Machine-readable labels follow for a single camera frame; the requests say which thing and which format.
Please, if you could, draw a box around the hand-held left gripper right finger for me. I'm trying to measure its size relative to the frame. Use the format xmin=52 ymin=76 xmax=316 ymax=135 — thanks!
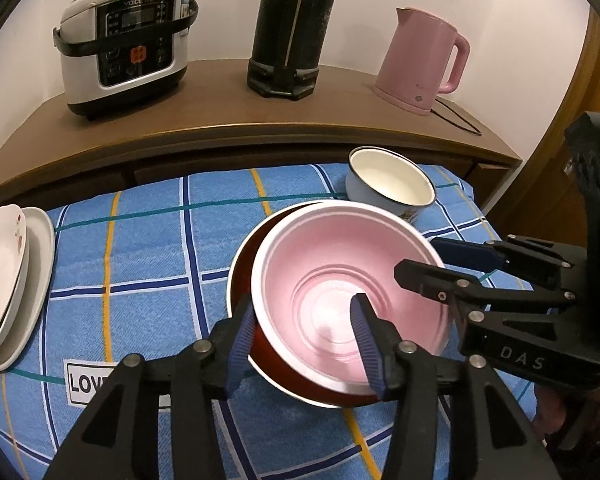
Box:
xmin=349 ymin=292 xmax=563 ymax=480

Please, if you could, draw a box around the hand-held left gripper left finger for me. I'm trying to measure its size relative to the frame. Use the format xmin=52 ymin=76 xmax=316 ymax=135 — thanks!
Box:
xmin=42 ymin=296 xmax=258 ymax=480

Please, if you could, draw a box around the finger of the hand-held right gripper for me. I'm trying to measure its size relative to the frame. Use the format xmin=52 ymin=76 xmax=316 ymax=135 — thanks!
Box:
xmin=431 ymin=234 xmax=589 ymax=289
xmin=394 ymin=259 xmax=579 ymax=329

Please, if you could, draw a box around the red bowl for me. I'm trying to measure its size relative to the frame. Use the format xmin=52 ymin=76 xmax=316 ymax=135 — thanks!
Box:
xmin=226 ymin=202 xmax=396 ymax=408

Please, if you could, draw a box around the pink plastic bowl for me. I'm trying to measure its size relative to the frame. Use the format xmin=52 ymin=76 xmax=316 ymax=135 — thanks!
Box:
xmin=250 ymin=200 xmax=452 ymax=395

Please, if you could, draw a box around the red rose white plate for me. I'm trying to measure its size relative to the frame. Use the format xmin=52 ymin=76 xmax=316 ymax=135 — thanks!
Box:
xmin=0 ymin=204 xmax=29 ymax=353

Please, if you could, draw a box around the blue checked cloth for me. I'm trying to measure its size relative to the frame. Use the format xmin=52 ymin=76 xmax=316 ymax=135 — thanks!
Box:
xmin=0 ymin=162 xmax=551 ymax=480

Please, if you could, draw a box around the wooden door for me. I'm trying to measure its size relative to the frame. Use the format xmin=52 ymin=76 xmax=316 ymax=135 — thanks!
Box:
xmin=485 ymin=10 xmax=600 ymax=241

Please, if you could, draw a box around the pink electric kettle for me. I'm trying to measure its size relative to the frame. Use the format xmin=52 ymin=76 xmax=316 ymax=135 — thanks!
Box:
xmin=371 ymin=7 xmax=471 ymax=117

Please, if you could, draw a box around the plain white plate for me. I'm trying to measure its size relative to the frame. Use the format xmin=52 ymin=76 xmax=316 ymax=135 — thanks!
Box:
xmin=0 ymin=206 xmax=57 ymax=372

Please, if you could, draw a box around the brown wooden cabinet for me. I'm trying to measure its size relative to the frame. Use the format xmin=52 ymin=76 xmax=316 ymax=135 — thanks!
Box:
xmin=0 ymin=57 xmax=523 ymax=211

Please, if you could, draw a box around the black thermos flask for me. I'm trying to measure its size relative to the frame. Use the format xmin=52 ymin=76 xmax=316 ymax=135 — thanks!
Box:
xmin=246 ymin=0 xmax=348 ymax=101

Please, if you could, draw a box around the white rice cooker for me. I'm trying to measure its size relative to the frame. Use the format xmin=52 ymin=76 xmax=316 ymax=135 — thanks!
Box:
xmin=52 ymin=0 xmax=201 ymax=122

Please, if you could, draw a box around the black kettle cable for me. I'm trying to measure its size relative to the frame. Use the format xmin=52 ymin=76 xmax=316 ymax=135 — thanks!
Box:
xmin=430 ymin=97 xmax=482 ymax=137

